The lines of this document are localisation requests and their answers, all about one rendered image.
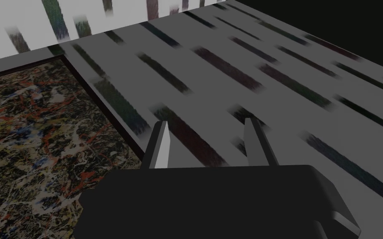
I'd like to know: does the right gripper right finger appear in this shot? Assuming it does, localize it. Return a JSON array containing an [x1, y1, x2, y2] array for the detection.
[[243, 117, 280, 167]]

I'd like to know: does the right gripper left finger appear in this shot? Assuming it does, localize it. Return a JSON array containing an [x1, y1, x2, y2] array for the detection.
[[140, 120, 171, 170]]

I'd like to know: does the dark framed splatter painting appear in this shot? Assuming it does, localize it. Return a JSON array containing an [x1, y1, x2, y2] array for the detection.
[[0, 54, 145, 239]]

